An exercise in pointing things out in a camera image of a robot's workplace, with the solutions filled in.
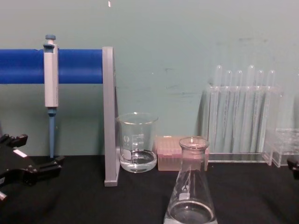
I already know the glass beaker with water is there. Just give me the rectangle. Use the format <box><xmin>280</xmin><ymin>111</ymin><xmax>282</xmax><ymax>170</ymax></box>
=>
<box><xmin>116</xmin><ymin>112</ymin><xmax>159</xmax><ymax>173</ymax></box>

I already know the pink pipette tip box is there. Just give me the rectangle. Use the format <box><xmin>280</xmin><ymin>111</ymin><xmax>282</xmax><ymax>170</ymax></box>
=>
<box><xmin>155</xmin><ymin>135</ymin><xmax>210</xmax><ymax>171</ymax></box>

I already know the clear plastic transfer pipette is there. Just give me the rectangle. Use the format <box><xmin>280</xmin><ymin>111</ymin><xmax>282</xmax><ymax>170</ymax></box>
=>
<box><xmin>246</xmin><ymin>64</ymin><xmax>256</xmax><ymax>140</ymax></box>
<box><xmin>232</xmin><ymin>70</ymin><xmax>243</xmax><ymax>140</ymax></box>
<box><xmin>211</xmin><ymin>65</ymin><xmax>223</xmax><ymax>140</ymax></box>
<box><xmin>221</xmin><ymin>70</ymin><xmax>232</xmax><ymax>131</ymax></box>

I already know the tall clear acrylic rack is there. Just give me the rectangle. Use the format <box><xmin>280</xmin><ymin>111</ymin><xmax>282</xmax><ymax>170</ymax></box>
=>
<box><xmin>205</xmin><ymin>85</ymin><xmax>282</xmax><ymax>166</ymax></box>

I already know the blue pipette stand bar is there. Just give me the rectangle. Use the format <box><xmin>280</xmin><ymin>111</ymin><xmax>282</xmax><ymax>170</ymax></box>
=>
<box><xmin>0</xmin><ymin>48</ymin><xmax>104</xmax><ymax>85</ymax></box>

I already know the glass conical flask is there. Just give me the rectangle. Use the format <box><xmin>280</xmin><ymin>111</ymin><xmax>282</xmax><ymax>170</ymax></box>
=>
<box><xmin>164</xmin><ymin>137</ymin><xmax>218</xmax><ymax>224</ymax></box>

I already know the black table cloth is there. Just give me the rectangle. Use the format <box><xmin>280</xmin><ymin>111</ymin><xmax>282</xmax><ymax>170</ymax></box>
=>
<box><xmin>0</xmin><ymin>154</ymin><xmax>299</xmax><ymax>224</ymax></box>

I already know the grey pipette stand upright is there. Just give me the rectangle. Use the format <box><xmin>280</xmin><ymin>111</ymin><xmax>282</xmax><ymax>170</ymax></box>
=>
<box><xmin>102</xmin><ymin>46</ymin><xmax>120</xmax><ymax>188</ymax></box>

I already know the low clear acrylic rack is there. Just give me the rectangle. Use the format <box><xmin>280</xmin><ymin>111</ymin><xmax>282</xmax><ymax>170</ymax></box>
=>
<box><xmin>263</xmin><ymin>127</ymin><xmax>299</xmax><ymax>168</ymax></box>

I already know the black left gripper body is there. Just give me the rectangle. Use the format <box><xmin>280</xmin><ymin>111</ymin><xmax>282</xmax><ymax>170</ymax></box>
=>
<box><xmin>0</xmin><ymin>141</ymin><xmax>32</xmax><ymax>186</ymax></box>

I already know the white and blue pipette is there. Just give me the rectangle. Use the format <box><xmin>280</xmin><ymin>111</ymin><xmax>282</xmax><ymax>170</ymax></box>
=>
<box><xmin>43</xmin><ymin>34</ymin><xmax>59</xmax><ymax>159</ymax></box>

